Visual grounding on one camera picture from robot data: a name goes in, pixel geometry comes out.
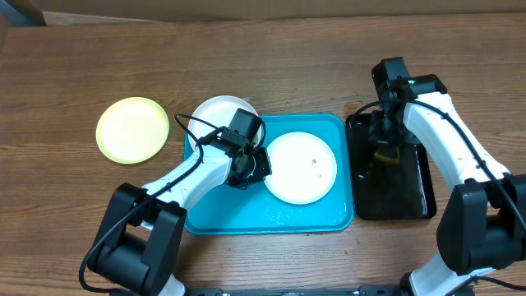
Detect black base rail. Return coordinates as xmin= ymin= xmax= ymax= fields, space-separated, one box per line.
xmin=184 ymin=284 xmax=409 ymax=296

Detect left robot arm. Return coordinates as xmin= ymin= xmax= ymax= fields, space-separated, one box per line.
xmin=79 ymin=140 xmax=270 ymax=295

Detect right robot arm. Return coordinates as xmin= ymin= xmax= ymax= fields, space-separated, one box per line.
xmin=376 ymin=88 xmax=525 ymax=295

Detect green yellow sponge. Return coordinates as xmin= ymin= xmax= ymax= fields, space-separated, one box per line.
xmin=374 ymin=146 xmax=400 ymax=164

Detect teal plastic tray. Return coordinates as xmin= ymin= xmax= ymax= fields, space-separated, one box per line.
xmin=185 ymin=113 xmax=354 ymax=235

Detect white plate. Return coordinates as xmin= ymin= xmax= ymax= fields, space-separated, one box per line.
xmin=188 ymin=95 xmax=258 ymax=139
xmin=265 ymin=132 xmax=338 ymax=205

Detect black plastic tray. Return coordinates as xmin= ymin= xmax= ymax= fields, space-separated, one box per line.
xmin=345 ymin=113 xmax=436 ymax=220

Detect black cable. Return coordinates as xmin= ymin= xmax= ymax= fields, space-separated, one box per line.
xmin=348 ymin=98 xmax=526 ymax=231
xmin=78 ymin=113 xmax=267 ymax=294

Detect left black cable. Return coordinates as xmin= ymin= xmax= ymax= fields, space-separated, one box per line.
xmin=78 ymin=113 xmax=267 ymax=294

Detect yellow-green rimmed plate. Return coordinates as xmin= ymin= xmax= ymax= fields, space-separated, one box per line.
xmin=95 ymin=97 xmax=169 ymax=164

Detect right black cable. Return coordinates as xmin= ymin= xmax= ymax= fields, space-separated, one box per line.
xmin=348 ymin=98 xmax=526 ymax=231

